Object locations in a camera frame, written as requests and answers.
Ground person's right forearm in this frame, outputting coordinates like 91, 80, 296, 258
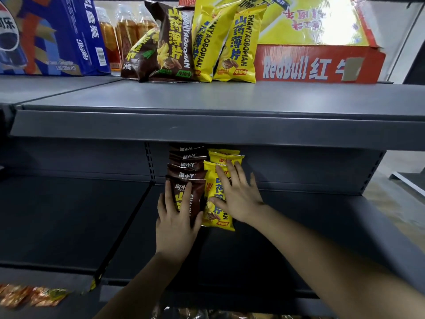
247, 204, 425, 319

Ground person's left hand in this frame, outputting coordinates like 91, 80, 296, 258
155, 180, 204, 263

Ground pack of orange drink bottles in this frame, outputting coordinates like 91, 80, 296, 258
96, 4, 158, 72

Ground person's right hand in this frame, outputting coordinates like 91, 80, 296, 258
208, 158, 266, 226

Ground yellow printed carton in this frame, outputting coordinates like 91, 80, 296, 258
179, 0, 381, 47

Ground dark grey metal shelf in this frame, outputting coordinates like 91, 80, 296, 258
0, 74, 425, 319

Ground blue drink carton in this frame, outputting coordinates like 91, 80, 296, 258
0, 0, 111, 77

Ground pile of wrapped pastries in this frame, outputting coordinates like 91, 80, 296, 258
151, 305, 319, 319

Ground pile of red-brown foil packets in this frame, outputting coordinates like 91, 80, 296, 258
0, 284, 69, 309

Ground person's left forearm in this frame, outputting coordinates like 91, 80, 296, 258
94, 254, 186, 319

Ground red carton with white lettering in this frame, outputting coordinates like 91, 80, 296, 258
254, 44, 386, 85

